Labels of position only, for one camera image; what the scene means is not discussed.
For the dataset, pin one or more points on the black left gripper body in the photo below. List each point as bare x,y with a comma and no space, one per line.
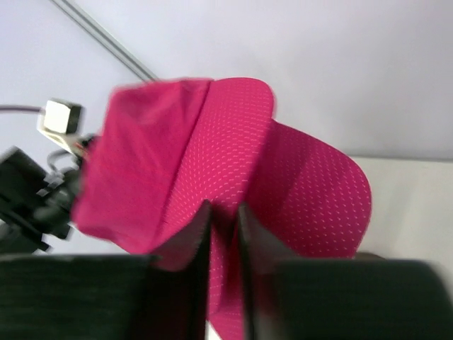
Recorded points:
36,203

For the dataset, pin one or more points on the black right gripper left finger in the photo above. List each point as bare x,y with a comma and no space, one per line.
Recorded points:
160,295

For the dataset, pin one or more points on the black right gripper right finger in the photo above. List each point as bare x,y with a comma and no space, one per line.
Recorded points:
287,296

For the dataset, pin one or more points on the pink cap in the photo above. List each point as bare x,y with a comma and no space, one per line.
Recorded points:
311,196
165,147

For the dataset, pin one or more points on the cream mannequin head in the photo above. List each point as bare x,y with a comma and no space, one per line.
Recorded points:
367,256

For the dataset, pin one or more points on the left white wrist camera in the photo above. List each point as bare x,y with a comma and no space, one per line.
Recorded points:
59,122

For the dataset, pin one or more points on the left aluminium frame post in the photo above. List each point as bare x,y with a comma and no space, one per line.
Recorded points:
97,32

